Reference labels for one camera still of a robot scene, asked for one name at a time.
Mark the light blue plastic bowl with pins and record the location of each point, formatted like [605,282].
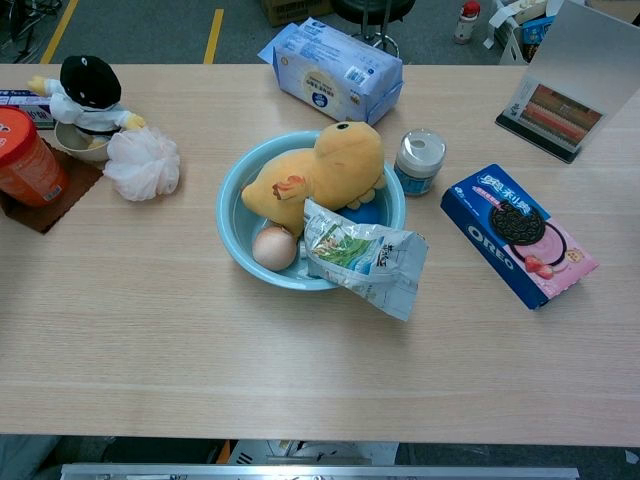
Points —
[239,220]

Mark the pink white bath pouf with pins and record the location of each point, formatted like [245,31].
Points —
[142,165]

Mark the blue pink Oreo box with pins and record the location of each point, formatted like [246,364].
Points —
[500,235]

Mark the orange lidded canister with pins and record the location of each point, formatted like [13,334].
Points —
[27,160]

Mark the white snack bag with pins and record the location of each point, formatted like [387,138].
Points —
[360,260]

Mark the yellow plush duck toy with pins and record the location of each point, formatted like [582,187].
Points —
[330,170]

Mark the black headed plush doll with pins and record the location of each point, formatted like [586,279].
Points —
[90,95]

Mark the clear lidded plastic jar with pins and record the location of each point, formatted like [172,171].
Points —
[419,165]

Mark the flat white purple box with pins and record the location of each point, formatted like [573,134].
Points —
[25,102]

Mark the brown cardboard box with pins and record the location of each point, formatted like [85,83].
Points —
[295,10]

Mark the white open carton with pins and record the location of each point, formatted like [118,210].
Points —
[515,40]

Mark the brown egg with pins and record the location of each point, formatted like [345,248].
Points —
[272,248]

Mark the brown scalloped mat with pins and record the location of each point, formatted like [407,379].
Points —
[75,186]

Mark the black stool with metal legs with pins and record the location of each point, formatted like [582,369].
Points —
[372,10]

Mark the blue white tissue pack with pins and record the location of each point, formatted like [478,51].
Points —
[335,70]

